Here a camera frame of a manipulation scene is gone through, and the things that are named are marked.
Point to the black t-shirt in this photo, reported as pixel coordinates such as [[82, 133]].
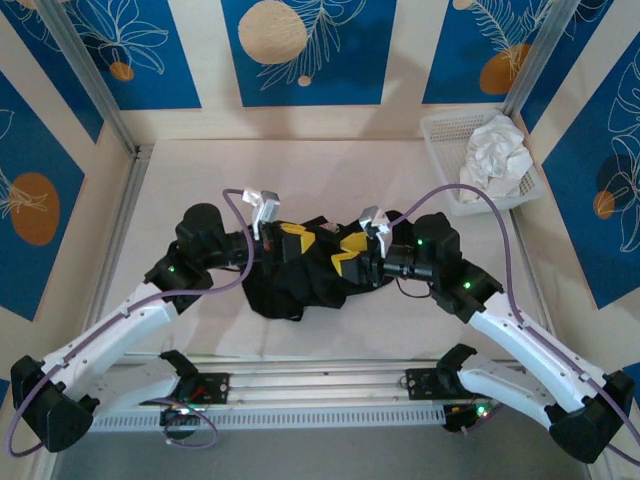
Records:
[[300, 285]]

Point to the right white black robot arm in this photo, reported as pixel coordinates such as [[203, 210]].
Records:
[[525, 340]]

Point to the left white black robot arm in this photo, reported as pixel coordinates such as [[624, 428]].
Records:
[[110, 335]]

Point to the white perforated plastic basket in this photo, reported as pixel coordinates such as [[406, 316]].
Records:
[[440, 135]]

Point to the white crumpled cloth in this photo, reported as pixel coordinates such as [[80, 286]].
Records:
[[500, 150]]

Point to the black controller board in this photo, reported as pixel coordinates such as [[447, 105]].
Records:
[[465, 420], [180, 425]]

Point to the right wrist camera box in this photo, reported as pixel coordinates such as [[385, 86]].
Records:
[[372, 217]]

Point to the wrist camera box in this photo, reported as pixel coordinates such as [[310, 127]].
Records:
[[372, 217], [267, 205]]

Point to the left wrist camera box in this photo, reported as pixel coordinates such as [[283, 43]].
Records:
[[267, 205]]

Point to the aluminium side rail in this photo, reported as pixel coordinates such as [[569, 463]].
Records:
[[131, 190], [530, 270]]

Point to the aluminium mounting rail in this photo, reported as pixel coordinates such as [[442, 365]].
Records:
[[310, 382]]

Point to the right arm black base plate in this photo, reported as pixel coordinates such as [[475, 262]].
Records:
[[420, 382]]

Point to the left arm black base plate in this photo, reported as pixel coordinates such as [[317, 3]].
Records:
[[215, 387]]

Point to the aluminium frame post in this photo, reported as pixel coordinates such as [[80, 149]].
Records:
[[537, 55], [90, 75]]

